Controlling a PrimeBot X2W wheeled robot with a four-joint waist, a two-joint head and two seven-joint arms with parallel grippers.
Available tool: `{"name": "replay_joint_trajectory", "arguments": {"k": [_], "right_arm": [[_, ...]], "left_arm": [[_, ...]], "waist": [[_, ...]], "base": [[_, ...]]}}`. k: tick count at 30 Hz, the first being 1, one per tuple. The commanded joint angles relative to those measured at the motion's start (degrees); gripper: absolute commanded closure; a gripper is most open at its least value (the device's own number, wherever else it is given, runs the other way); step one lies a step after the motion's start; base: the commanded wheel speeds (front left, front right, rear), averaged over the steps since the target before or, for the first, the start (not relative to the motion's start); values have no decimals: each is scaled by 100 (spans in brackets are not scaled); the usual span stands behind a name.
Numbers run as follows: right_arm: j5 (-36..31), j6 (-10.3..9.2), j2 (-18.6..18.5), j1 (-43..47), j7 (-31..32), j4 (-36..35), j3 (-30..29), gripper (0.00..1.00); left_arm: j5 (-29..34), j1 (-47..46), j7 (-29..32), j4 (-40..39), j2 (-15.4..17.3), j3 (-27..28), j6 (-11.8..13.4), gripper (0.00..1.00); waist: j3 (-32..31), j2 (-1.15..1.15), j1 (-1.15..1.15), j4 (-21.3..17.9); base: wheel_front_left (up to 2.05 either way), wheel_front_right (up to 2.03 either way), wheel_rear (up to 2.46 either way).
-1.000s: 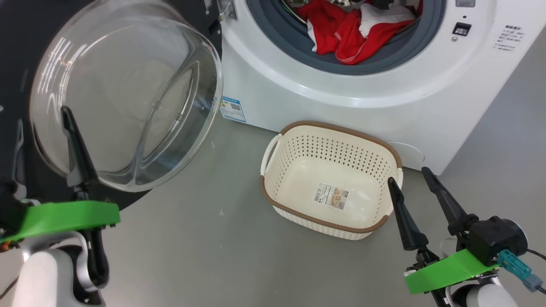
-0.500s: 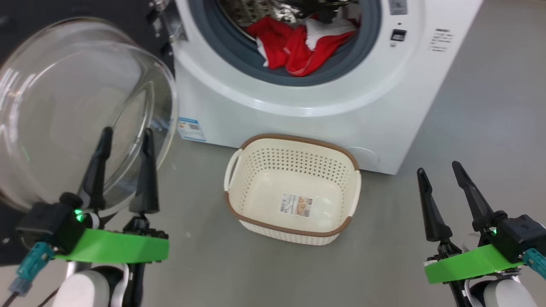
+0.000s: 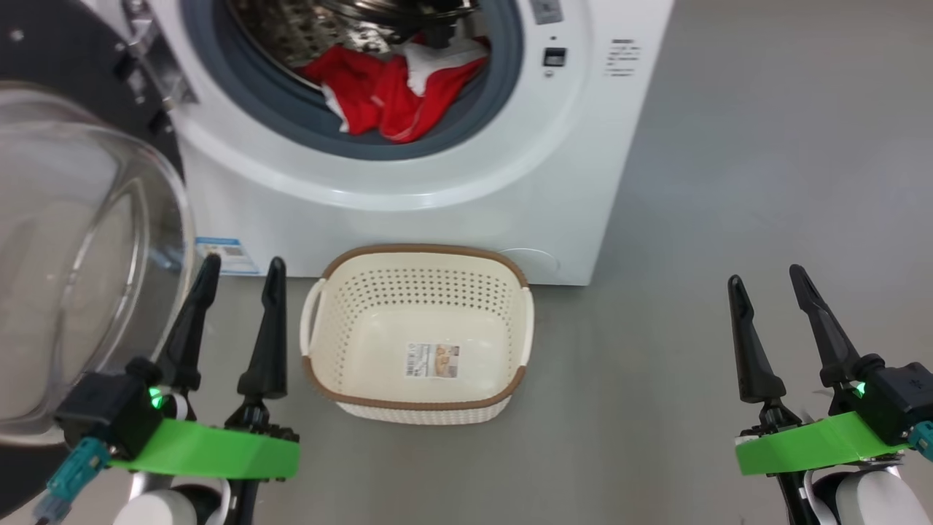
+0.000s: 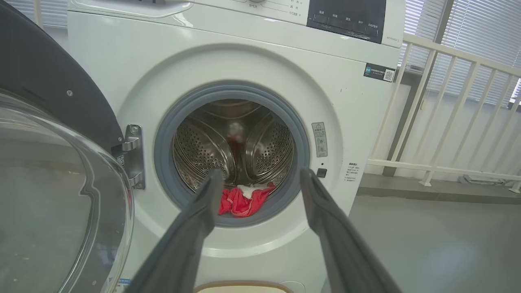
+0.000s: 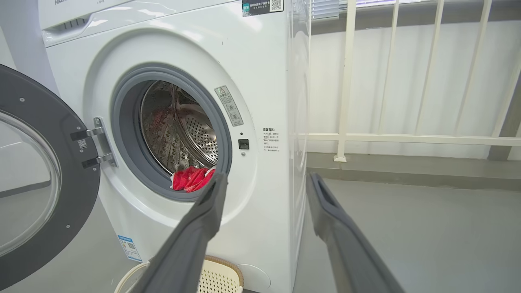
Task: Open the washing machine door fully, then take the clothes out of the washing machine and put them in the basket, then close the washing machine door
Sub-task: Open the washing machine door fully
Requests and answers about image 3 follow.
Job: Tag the grey warning sticker with triangle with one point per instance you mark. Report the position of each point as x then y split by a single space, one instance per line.
547 10

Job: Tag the round white filter cover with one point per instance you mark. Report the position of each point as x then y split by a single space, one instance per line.
536 261

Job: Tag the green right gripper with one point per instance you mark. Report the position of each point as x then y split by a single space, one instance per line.
809 445

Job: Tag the silver metal door hinge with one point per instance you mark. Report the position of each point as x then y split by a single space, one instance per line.
164 65

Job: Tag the cream basket with brown rim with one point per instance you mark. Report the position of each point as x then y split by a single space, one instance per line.
423 321

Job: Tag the small black text sticker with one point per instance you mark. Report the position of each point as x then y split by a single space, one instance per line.
625 58

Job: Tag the blue energy label sticker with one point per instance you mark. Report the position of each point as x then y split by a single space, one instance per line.
229 255

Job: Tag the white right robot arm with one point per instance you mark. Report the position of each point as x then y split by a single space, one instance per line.
867 499

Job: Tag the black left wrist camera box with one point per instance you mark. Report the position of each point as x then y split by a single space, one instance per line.
109 415

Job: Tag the stainless steel washing machine drum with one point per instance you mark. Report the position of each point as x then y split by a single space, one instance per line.
306 29

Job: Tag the grey rubber door gasket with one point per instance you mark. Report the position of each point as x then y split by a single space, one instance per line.
248 87

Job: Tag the black glass washing machine door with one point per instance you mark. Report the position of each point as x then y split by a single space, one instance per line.
73 255

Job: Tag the black door latch socket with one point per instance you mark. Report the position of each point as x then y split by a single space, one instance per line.
555 57

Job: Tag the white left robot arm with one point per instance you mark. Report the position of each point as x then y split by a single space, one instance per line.
160 507

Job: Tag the white front-load washing machine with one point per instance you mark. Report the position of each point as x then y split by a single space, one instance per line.
474 204

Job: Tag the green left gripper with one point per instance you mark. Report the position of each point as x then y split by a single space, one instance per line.
211 448

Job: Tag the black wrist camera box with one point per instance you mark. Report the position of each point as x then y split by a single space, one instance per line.
900 397
109 415

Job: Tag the red and white clothes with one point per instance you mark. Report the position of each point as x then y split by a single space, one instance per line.
386 102

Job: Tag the printed instruction sticker label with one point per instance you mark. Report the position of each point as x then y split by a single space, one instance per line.
432 361

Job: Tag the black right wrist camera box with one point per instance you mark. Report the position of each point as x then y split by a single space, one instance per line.
900 397

